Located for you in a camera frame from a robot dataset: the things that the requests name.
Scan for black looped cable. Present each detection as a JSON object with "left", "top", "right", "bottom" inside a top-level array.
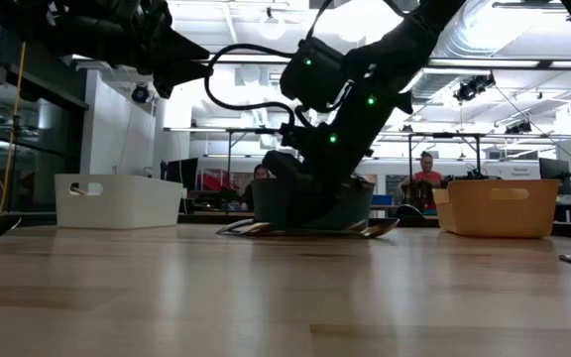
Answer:
[{"left": 203, "top": 43, "right": 300, "bottom": 129}]

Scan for black ceiling spotlight cluster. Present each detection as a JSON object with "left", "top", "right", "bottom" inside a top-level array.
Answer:
[{"left": 453, "top": 72, "right": 498, "bottom": 104}]

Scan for white plastic bin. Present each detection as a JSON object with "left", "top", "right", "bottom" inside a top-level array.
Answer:
[{"left": 55, "top": 173, "right": 185, "bottom": 230}]

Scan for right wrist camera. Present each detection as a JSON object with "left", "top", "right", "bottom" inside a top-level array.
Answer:
[{"left": 262, "top": 150, "right": 312, "bottom": 192}]

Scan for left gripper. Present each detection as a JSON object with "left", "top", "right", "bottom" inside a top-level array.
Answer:
[{"left": 84, "top": 0, "right": 211, "bottom": 98}]

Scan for silver ventilation duct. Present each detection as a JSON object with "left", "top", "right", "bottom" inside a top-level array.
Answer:
[{"left": 408, "top": 0, "right": 519, "bottom": 104}]

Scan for overhead light bar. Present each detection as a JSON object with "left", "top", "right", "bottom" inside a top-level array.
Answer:
[{"left": 69, "top": 52, "right": 571, "bottom": 70}]

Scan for orange plastic bin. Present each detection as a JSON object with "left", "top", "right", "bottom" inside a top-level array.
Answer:
[{"left": 432, "top": 178, "right": 561, "bottom": 239}]

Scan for white ring lamp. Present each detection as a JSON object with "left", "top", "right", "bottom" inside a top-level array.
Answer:
[{"left": 258, "top": 14, "right": 286, "bottom": 41}]

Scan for black background rig frame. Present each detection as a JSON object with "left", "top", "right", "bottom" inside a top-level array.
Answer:
[
  {"left": 225, "top": 127, "right": 286, "bottom": 180},
  {"left": 407, "top": 131, "right": 483, "bottom": 180}
]

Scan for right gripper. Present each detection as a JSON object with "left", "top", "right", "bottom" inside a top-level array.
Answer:
[{"left": 287, "top": 93, "right": 413, "bottom": 228}]

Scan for dark teal plastic bin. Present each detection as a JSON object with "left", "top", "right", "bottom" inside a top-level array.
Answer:
[{"left": 251, "top": 178, "right": 376, "bottom": 232}]

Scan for black office chair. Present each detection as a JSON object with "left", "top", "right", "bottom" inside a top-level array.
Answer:
[{"left": 397, "top": 203, "right": 428, "bottom": 222}]

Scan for red storage bins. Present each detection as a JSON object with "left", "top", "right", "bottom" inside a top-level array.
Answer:
[{"left": 198, "top": 168, "right": 240, "bottom": 192}]

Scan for black computer monitor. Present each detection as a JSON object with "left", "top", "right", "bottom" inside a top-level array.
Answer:
[
  {"left": 160, "top": 157, "right": 200, "bottom": 192},
  {"left": 538, "top": 157, "right": 571, "bottom": 195}
]

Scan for person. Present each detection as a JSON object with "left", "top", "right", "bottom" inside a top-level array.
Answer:
[
  {"left": 398, "top": 150, "right": 445, "bottom": 212},
  {"left": 239, "top": 163, "right": 272, "bottom": 212}
]

